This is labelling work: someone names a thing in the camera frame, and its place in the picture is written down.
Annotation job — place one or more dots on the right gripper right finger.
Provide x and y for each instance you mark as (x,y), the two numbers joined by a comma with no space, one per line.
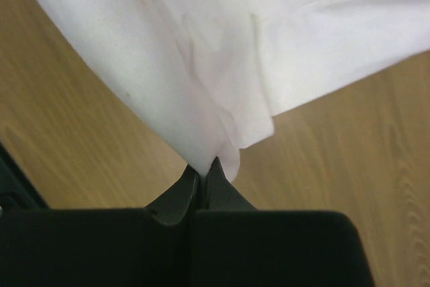
(238,245)

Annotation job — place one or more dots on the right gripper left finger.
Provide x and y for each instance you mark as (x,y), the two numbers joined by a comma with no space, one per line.
(97,247)

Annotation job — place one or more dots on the white t-shirt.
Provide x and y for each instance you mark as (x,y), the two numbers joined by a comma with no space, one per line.
(208,76)

